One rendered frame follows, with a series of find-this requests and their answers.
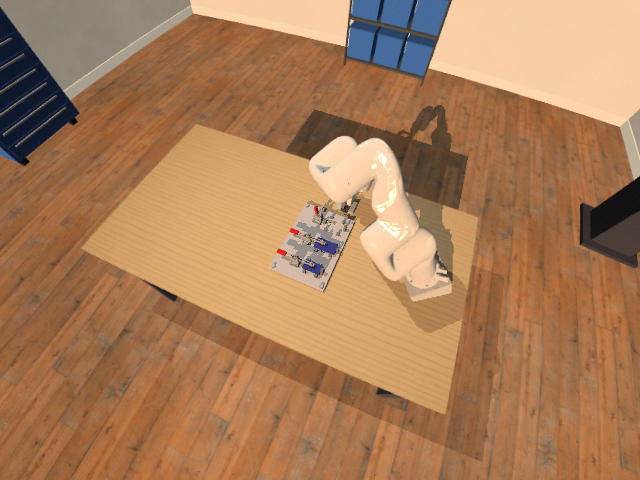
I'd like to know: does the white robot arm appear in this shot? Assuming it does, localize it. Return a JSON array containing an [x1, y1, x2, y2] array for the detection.
[[309, 136, 449, 288]]

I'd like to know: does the grey toggle clamp with red handle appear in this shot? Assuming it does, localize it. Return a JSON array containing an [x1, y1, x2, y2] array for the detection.
[[277, 249, 315, 268]]

